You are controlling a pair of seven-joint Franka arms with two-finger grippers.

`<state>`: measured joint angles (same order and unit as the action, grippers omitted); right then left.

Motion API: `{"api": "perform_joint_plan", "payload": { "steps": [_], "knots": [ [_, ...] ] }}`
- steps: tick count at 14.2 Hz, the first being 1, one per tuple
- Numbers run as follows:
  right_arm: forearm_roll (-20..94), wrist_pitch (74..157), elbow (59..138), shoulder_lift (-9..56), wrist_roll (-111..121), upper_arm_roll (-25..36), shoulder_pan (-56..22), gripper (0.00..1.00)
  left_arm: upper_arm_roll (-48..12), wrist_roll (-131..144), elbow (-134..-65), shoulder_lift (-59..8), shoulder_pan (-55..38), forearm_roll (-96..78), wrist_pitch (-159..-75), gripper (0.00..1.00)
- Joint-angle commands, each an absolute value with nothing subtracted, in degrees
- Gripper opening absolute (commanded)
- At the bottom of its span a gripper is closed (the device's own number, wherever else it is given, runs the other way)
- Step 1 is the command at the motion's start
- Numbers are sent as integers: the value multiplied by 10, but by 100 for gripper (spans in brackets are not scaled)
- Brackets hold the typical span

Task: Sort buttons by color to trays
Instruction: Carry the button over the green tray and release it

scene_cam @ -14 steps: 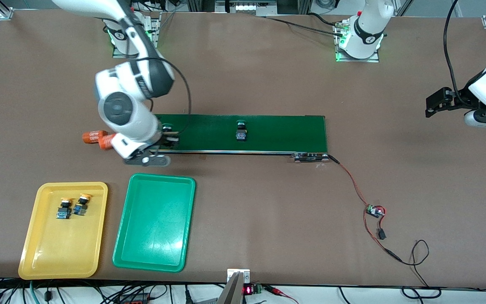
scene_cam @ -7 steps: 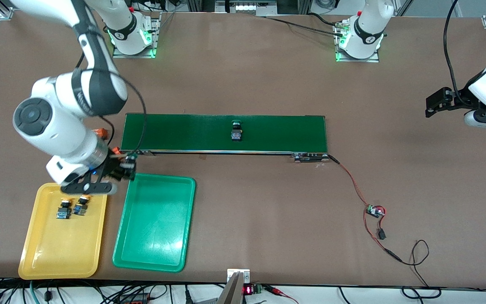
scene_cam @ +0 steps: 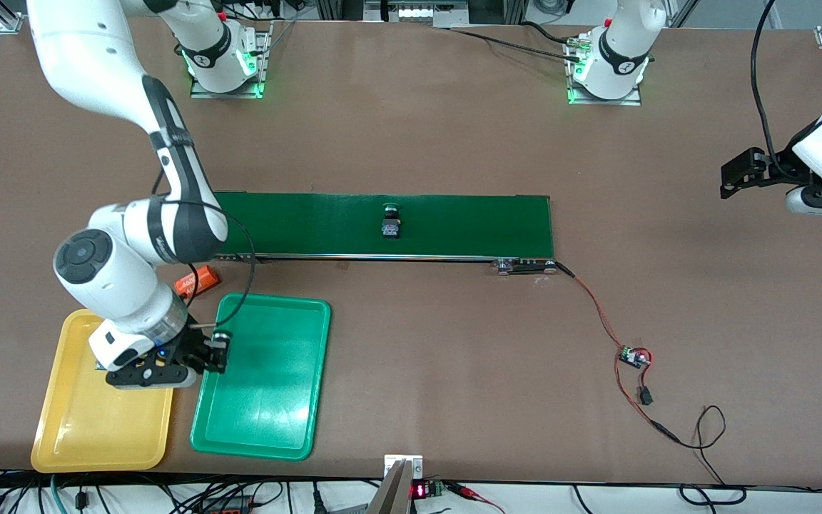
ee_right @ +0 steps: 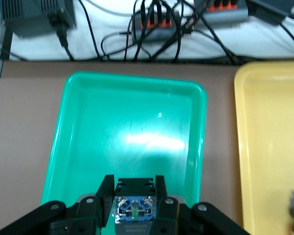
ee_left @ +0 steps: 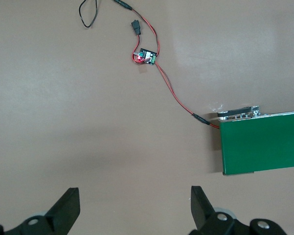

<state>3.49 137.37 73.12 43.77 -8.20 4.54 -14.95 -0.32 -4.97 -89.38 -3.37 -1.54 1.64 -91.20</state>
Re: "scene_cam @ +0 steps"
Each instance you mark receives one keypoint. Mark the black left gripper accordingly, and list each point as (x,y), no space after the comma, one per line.
(780,163)

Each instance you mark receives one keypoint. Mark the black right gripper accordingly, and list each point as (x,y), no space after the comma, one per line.
(198,345)

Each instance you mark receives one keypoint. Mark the orange 4680 battery cylinder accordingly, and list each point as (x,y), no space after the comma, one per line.
(204,280)

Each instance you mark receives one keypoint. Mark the green push button red indicator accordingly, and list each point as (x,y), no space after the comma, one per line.
(391,227)

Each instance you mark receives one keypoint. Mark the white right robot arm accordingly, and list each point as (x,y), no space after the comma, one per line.
(111,278)

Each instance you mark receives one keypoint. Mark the green plastic tray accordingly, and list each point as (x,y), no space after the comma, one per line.
(268,385)

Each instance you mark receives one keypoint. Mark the yellow plastic tray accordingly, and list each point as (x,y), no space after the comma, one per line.
(90,428)

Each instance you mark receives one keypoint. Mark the black power strip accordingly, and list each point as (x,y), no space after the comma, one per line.
(229,508)

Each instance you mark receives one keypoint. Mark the small black circuit board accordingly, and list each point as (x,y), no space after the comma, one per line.
(632,355)

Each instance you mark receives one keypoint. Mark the grey metal pole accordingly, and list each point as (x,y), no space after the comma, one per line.
(391,496)

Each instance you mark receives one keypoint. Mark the red LED display module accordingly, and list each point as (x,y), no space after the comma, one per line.
(422,490)

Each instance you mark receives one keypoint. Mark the green belt conveyor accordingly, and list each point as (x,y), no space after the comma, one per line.
(468,225)

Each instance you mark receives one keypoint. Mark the red clip lead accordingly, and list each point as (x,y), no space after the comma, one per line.
(464,491)

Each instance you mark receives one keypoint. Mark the white bracket plate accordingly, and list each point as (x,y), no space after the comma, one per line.
(414,462)

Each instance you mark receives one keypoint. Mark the aluminium frame rack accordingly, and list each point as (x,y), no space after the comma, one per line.
(418,13)

